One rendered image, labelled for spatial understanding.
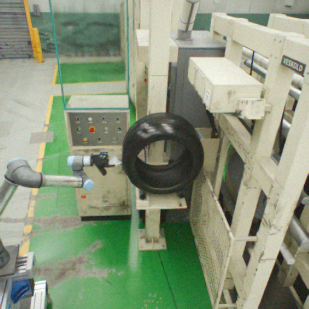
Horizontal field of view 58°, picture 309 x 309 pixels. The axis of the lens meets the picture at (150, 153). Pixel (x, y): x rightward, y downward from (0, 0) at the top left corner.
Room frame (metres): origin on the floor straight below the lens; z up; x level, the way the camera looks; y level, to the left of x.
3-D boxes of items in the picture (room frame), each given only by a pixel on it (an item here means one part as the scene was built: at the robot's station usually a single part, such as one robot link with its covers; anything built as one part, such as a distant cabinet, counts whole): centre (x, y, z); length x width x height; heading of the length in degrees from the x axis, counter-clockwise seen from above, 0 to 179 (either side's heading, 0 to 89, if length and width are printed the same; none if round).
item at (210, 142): (1.99, -0.44, 1.05); 0.20 x 0.15 x 0.30; 5
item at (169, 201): (1.74, -0.08, 0.80); 0.37 x 0.36 x 0.02; 95
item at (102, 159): (1.63, 0.34, 1.15); 0.12 x 0.08 x 0.09; 95
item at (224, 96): (1.63, -0.39, 1.71); 0.61 x 0.25 x 0.15; 5
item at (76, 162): (1.61, 0.50, 1.14); 0.11 x 0.08 x 0.09; 95
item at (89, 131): (2.41, 0.48, 0.63); 0.56 x 0.41 x 1.27; 95
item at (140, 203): (1.72, 0.06, 0.84); 0.36 x 0.09 x 0.06; 5
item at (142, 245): (1.99, -0.04, 0.02); 0.27 x 0.27 x 0.04; 5
